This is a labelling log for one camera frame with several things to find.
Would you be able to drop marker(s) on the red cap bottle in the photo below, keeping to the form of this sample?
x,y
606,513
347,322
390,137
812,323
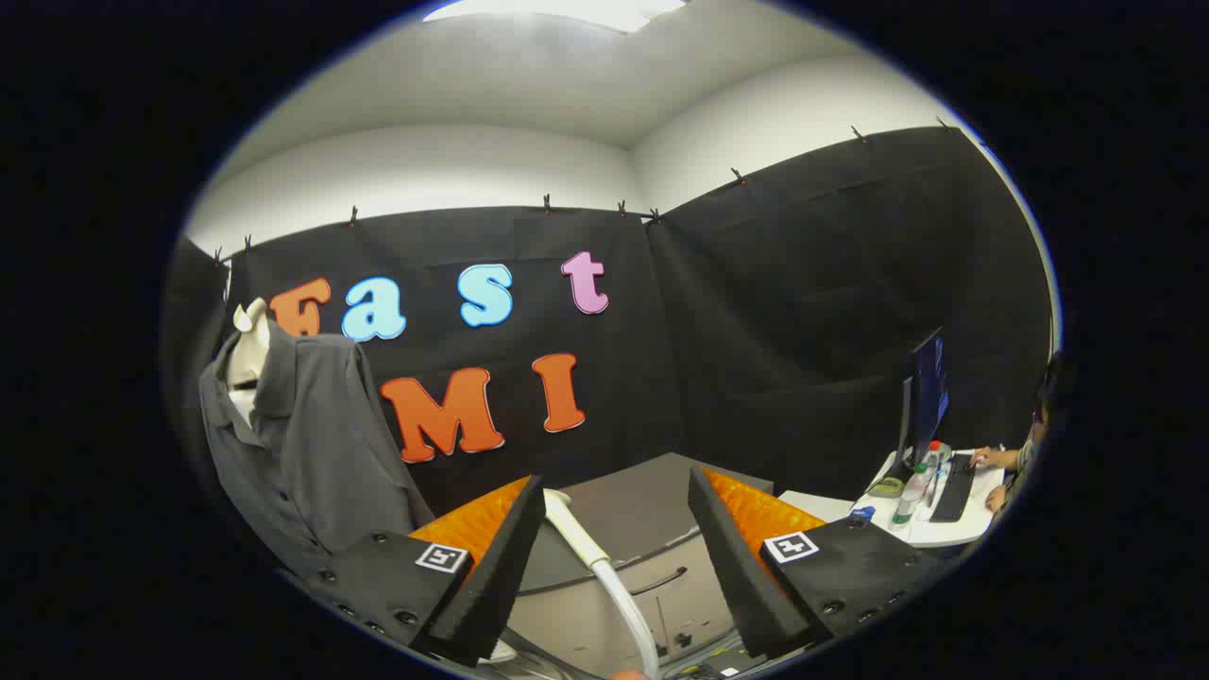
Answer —
x,y
935,455

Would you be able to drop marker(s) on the black keyboard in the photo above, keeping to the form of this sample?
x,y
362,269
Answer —
x,y
952,491

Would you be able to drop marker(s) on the clear plastic bottle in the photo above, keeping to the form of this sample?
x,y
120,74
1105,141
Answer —
x,y
909,496

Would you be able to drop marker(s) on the grey cabinet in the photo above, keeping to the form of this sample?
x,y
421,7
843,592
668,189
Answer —
x,y
623,510

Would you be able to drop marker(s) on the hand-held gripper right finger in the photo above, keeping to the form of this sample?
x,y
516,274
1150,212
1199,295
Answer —
x,y
737,557

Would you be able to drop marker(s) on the round green object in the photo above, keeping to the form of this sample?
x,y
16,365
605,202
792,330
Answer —
x,y
886,487

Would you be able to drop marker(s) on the small blue object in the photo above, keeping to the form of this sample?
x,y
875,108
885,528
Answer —
x,y
861,516

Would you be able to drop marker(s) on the computer monitor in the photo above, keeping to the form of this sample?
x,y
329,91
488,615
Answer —
x,y
930,397

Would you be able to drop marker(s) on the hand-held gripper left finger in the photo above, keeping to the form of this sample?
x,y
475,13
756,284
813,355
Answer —
x,y
505,557

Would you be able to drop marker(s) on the ceiling light panel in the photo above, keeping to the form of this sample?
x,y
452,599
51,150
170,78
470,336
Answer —
x,y
567,11

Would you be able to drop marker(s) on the white mannequin torso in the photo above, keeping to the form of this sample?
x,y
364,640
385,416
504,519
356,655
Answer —
x,y
250,354

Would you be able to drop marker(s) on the grey button-up shirt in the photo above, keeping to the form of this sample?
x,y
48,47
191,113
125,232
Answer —
x,y
312,444

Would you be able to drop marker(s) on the white desk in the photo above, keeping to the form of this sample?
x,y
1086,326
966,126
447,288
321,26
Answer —
x,y
945,534

